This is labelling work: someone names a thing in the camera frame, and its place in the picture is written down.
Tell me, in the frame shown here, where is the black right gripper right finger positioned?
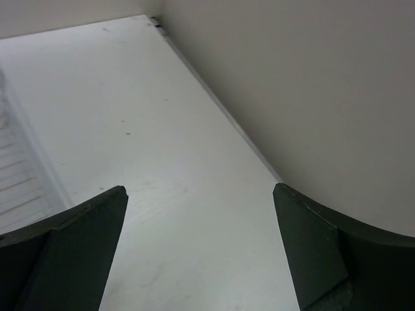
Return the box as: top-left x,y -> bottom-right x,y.
273,183 -> 414,310

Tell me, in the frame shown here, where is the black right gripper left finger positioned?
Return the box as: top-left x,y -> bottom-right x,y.
1,186 -> 128,311

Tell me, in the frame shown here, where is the aluminium table frame rail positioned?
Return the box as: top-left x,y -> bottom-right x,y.
150,16 -> 283,183

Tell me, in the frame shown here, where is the white wire dish rack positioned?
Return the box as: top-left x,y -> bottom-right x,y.
1,72 -> 72,233

